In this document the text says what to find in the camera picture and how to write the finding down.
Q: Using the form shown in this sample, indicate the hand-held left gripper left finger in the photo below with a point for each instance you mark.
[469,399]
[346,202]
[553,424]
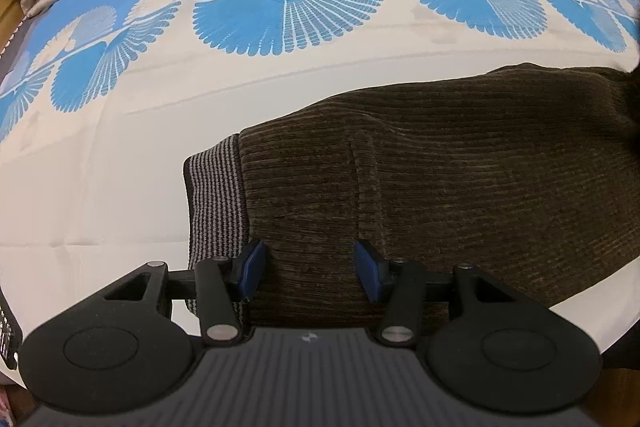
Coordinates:
[252,264]

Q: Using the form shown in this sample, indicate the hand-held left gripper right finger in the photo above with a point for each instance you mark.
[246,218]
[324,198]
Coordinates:
[367,267]

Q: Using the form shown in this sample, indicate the dark brown knit sweater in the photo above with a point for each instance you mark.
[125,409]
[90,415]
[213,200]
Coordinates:
[450,187]

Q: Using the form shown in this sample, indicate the blue white printed bed sheet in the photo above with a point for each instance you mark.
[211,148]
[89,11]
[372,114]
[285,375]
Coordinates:
[125,182]

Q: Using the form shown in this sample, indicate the black printed strip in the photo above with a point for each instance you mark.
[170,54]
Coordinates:
[7,332]

